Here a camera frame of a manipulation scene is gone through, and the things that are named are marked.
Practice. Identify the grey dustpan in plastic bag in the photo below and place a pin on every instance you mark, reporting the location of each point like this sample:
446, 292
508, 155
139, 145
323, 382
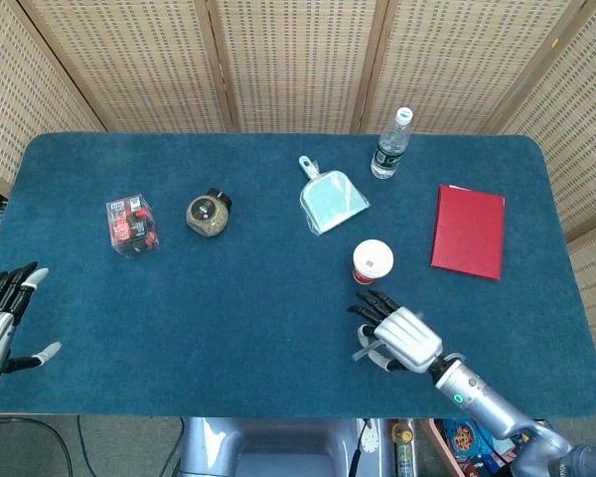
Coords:
330, 201

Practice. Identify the bottle with yellow cap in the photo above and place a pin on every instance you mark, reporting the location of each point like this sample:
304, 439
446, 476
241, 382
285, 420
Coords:
403, 447

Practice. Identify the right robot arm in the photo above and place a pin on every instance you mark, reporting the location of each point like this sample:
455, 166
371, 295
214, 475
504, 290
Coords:
482, 392

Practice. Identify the clear water bottle green label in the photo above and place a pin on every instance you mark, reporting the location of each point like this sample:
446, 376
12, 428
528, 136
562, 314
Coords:
386, 154

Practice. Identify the blue felt table mat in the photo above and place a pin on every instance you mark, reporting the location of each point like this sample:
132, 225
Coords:
253, 308

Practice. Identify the red notebook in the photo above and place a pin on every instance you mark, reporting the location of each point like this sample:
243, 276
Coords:
469, 233

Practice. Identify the pink storage bin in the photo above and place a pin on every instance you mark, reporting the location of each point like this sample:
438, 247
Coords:
434, 437

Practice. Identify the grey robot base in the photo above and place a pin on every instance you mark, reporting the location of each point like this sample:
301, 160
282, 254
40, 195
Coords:
288, 447

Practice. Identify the clear box red black contents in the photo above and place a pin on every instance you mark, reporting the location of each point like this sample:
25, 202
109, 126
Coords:
131, 226

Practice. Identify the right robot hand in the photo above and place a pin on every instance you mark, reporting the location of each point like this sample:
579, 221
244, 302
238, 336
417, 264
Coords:
409, 338

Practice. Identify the clear plastic straw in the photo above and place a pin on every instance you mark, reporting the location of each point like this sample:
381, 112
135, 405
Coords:
360, 354

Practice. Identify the woven bamboo screen panel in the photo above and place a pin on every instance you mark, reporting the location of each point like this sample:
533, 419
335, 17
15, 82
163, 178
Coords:
576, 149
298, 64
144, 64
20, 99
457, 64

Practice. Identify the blue snack box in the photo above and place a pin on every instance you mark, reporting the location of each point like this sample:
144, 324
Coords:
464, 437

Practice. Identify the red paper cup white lid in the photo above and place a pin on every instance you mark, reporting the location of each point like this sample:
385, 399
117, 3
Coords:
372, 258

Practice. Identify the round glass jar black cap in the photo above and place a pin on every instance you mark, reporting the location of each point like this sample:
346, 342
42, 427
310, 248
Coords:
207, 214

